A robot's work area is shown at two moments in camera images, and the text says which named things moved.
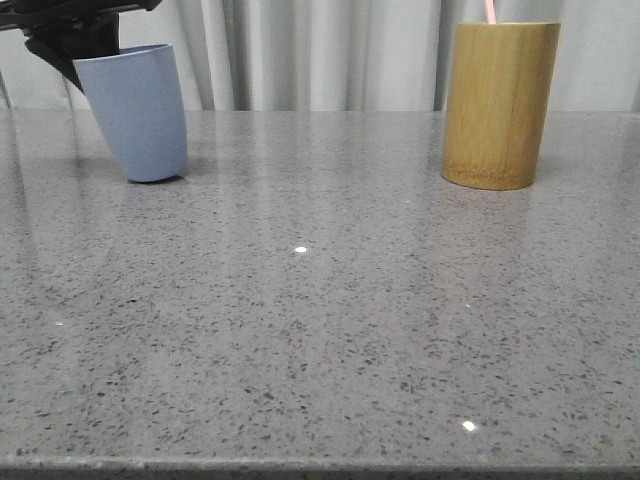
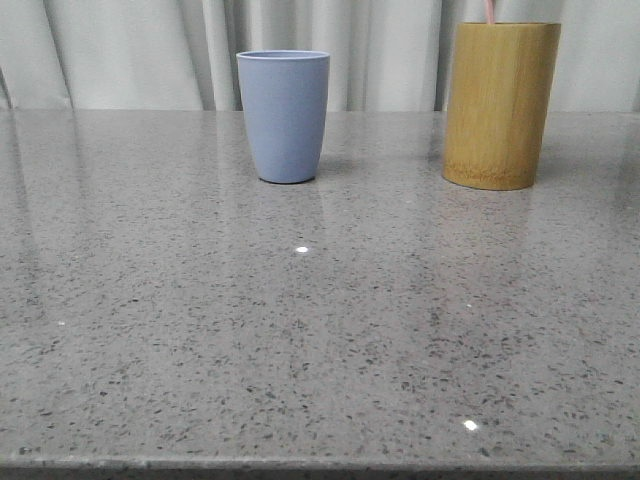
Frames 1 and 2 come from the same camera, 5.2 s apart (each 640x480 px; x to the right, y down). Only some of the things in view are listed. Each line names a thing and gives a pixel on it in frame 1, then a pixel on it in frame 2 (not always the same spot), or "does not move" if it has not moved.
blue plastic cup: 136,98 → 286,95
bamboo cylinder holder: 502,81 does not move
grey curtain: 344,55 does not move
